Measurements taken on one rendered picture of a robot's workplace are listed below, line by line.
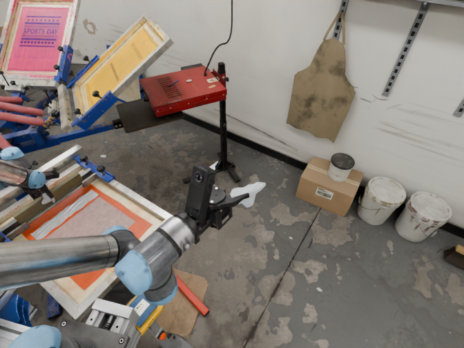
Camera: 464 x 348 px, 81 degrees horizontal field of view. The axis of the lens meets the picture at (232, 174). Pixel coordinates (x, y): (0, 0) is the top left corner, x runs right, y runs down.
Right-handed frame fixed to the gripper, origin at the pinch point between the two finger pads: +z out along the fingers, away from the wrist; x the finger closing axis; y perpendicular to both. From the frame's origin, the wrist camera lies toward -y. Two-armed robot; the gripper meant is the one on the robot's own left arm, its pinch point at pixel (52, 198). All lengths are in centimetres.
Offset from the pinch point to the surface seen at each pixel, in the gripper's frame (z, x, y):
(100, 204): 7.0, 18.2, -13.9
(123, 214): 7.0, 34.1, -16.7
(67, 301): 4, 52, 27
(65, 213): 6.7, 8.2, 0.5
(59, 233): 7.0, 16.5, 9.5
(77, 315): 4, 60, 28
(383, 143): 37, 137, -200
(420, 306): 102, 209, -115
